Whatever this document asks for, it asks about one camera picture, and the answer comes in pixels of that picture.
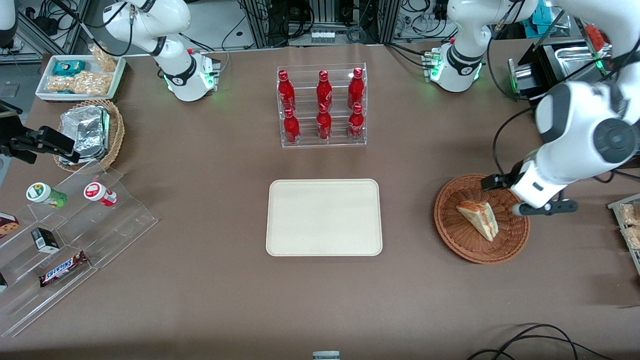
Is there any teal snack packet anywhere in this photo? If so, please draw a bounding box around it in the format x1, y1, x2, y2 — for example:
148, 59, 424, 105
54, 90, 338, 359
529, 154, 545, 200
52, 59, 87, 77

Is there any red cola bottle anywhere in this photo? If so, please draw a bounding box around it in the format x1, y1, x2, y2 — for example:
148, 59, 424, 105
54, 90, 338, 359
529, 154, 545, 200
315, 69, 334, 108
316, 102, 333, 141
347, 67, 365, 108
283, 107, 301, 145
348, 102, 365, 142
277, 69, 296, 113

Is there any black cable on table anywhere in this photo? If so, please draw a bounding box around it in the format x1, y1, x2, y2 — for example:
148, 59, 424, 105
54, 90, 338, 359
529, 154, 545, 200
466, 323, 615, 360

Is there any brown cookie box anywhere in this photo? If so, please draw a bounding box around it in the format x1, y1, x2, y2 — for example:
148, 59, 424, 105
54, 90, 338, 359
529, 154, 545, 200
0, 212, 21, 240

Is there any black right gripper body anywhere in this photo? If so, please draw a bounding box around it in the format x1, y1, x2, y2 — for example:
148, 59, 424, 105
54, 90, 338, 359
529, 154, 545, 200
0, 127, 40, 151

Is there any silver foil container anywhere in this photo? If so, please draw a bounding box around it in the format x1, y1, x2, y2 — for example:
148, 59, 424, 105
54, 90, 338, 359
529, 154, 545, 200
58, 105, 111, 164

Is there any small black carton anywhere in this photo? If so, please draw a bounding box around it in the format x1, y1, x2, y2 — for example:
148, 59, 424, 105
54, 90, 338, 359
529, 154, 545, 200
30, 227, 61, 254

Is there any clear tray with snacks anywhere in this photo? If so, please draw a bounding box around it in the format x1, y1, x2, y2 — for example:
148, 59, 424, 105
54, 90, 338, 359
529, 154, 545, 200
607, 192, 640, 277

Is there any tan wicker basket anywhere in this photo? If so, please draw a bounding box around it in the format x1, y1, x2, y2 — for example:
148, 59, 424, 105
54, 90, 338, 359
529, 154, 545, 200
53, 98, 126, 174

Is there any black appliance with steel tray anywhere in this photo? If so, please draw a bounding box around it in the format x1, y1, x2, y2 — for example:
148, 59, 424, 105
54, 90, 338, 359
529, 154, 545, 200
507, 38, 614, 101

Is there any red cup with white lid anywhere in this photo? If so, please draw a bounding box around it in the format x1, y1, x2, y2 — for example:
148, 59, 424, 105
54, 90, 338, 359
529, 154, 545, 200
83, 181, 119, 208

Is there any round brown wicker basket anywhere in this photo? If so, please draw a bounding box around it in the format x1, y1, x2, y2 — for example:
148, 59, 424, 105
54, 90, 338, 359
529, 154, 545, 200
433, 173, 531, 265

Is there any Snickers chocolate bar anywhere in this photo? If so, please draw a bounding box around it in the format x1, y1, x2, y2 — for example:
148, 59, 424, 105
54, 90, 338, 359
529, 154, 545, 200
38, 251, 90, 288

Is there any triangular wrapped sandwich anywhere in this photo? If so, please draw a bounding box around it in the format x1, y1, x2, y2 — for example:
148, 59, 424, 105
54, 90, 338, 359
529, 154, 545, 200
456, 200, 500, 243

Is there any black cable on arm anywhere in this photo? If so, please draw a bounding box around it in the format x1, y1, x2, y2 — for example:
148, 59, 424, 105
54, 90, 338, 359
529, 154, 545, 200
491, 106, 539, 177

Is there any clear acrylic bottle rack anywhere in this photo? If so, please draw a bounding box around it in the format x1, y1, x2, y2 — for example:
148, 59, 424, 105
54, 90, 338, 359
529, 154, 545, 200
276, 62, 368, 149

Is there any clear bag of nuts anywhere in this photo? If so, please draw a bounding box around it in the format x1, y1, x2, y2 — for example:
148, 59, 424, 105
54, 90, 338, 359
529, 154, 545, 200
45, 70, 114, 97
87, 43, 119, 73

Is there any teal cardboard box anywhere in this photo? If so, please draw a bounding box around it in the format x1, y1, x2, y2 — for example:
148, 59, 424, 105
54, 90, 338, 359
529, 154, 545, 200
531, 1, 552, 37

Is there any clear bag of crackers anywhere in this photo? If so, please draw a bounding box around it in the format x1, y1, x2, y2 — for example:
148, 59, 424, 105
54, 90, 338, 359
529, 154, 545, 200
622, 225, 640, 251
618, 202, 640, 227

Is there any red orange packet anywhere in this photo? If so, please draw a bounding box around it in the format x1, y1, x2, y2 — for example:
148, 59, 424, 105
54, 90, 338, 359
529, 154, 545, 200
584, 22, 609, 54

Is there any clear acrylic tiered shelf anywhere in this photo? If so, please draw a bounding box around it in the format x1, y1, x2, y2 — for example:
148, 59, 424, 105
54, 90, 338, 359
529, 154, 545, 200
0, 160, 159, 339

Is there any white rectangular snack tray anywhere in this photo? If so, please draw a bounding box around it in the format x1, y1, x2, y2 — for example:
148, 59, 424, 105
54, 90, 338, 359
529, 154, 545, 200
34, 53, 128, 104

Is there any beige plastic tray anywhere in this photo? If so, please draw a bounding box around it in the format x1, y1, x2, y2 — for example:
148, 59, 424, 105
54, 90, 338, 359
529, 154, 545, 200
265, 178, 384, 257

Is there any green cup with white lid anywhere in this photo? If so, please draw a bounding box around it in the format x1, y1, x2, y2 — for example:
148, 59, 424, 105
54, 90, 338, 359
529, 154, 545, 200
25, 182, 69, 209

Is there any aluminium frame rack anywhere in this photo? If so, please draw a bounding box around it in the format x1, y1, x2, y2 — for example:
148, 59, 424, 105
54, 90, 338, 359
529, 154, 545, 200
239, 0, 402, 49

